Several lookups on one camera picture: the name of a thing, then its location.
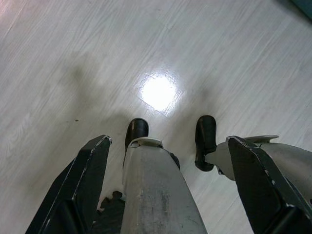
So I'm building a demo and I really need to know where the silver robot leg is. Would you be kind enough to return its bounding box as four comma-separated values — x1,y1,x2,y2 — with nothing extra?
206,135,312,203
121,137,207,234

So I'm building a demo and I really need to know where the silver robot right leg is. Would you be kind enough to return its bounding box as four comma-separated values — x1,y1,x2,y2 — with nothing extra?
206,135,312,203

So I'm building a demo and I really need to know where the dark teal mat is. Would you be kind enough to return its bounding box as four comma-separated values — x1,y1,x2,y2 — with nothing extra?
280,0,312,16

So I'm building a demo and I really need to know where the silver robot left leg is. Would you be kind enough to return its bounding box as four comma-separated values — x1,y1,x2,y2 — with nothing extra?
121,137,207,234

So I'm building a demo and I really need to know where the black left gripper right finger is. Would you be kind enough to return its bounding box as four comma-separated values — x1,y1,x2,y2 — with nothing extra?
227,136,312,234

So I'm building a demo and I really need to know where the black robot foot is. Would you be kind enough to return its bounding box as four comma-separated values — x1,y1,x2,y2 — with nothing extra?
194,115,217,173
122,117,150,169

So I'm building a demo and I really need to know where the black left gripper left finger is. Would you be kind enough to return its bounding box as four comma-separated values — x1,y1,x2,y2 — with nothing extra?
25,135,113,234

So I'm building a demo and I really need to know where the black robot right foot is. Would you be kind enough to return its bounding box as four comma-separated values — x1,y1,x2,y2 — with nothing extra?
194,115,217,173

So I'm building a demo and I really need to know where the black robot left foot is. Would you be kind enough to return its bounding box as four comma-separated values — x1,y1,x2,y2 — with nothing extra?
122,117,150,169

